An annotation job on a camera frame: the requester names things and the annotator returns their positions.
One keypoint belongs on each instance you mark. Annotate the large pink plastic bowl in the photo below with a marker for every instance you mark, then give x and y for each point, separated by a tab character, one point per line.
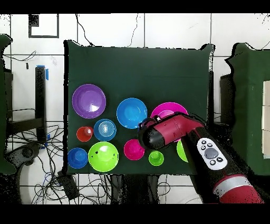
168	106

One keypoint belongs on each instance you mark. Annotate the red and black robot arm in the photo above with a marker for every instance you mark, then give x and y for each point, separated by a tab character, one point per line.
175	129

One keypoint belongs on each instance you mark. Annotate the large blue plastic bowl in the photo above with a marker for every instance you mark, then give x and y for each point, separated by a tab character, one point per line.
130	112

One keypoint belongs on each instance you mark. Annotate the translucent light blue bowl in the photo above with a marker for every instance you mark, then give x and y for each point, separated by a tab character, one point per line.
104	130

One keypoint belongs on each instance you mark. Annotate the small red plastic bowl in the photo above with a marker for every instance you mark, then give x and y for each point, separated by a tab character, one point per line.
132	150

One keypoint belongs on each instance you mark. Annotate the dark green tablecloth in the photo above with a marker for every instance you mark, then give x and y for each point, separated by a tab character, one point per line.
137	74

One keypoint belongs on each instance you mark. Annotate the purple plastic bowl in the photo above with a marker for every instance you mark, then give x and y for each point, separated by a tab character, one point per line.
88	101

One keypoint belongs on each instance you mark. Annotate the green plastic cup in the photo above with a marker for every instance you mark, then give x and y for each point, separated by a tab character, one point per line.
156	158

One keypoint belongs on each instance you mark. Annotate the green plastic bowl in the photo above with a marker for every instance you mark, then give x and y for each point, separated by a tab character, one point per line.
181	151
103	157

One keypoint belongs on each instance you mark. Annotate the orange plastic cup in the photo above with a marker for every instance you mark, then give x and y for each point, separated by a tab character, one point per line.
83	135

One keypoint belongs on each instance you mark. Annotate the small dark blue bowl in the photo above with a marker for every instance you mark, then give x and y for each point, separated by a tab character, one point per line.
77	158

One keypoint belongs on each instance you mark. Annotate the black metal stand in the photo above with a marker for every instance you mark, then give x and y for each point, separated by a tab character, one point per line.
40	95

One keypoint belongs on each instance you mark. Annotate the black power adapter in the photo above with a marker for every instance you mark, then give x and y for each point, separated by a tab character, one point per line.
68	186

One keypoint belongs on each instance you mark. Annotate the green cloth covered table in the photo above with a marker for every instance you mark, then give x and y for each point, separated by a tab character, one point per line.
249	105
4	105

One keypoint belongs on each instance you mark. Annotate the black chair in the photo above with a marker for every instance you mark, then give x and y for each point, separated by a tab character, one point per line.
25	153

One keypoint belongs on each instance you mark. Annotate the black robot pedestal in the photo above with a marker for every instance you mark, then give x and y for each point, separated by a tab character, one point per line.
135	190

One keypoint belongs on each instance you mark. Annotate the black square floor frame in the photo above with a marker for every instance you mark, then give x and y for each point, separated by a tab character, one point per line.
33	20

